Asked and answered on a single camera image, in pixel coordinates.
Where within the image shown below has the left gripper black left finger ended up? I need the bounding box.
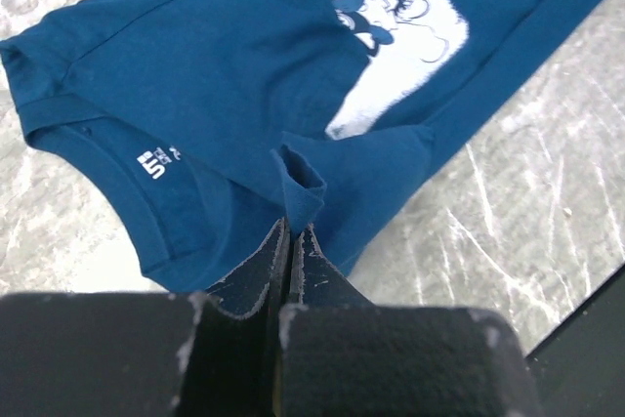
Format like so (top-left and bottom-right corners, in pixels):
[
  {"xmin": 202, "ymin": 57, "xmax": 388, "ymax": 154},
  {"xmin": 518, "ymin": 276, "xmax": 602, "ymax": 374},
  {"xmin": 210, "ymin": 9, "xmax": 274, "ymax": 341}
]
[{"xmin": 206, "ymin": 218, "xmax": 288, "ymax": 318}]

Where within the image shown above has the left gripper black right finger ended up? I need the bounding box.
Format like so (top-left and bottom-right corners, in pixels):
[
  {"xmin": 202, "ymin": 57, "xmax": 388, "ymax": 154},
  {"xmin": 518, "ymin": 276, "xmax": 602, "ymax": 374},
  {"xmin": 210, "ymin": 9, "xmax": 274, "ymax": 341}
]
[{"xmin": 287, "ymin": 225, "xmax": 373, "ymax": 308}]

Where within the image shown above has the blue mickey mouse t-shirt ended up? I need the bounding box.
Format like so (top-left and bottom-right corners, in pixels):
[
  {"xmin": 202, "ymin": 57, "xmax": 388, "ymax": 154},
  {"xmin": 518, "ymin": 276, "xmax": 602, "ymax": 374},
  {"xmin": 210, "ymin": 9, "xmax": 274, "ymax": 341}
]
[{"xmin": 1, "ymin": 0, "xmax": 602, "ymax": 292}]

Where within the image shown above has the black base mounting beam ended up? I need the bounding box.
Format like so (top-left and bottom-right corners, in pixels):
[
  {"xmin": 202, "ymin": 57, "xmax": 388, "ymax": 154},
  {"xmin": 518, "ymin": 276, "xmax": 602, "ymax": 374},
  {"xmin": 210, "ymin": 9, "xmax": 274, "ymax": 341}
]
[{"xmin": 527, "ymin": 268, "xmax": 624, "ymax": 417}]

